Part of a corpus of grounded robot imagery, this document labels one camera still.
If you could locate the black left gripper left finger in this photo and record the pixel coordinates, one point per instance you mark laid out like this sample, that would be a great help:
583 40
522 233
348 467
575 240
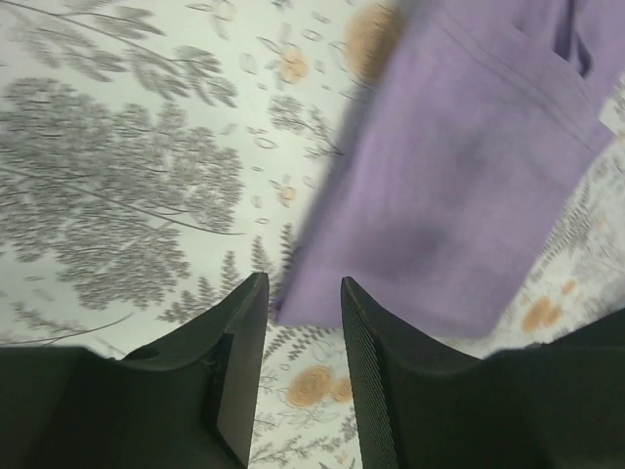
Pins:
185 400

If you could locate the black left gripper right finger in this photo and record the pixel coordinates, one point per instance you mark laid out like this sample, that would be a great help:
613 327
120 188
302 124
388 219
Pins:
421 404

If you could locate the purple t shirt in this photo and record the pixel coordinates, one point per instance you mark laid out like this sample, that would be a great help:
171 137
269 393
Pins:
483 125

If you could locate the floral patterned table mat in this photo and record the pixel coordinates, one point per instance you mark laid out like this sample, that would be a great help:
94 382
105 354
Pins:
155 153

